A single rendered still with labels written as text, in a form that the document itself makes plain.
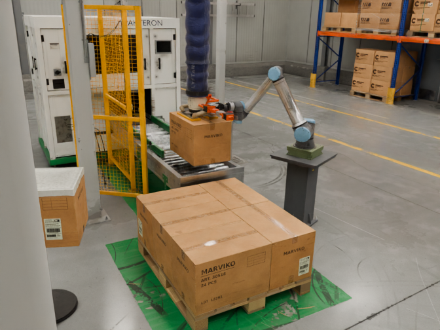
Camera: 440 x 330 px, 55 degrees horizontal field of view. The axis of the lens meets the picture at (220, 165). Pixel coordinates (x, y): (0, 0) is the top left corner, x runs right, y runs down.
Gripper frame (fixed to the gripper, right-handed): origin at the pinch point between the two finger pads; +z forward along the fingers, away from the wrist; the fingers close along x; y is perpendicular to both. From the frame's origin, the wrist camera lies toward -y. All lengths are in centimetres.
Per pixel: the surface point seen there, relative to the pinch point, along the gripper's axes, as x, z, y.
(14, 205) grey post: 77, 180, -325
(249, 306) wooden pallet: -114, 37, -135
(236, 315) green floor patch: -121, 46, -132
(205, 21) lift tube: 77, -2, 16
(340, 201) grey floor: -121, -163, -19
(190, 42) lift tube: 59, 10, 22
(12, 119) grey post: 81, 179, -324
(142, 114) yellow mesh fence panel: -15, 44, 68
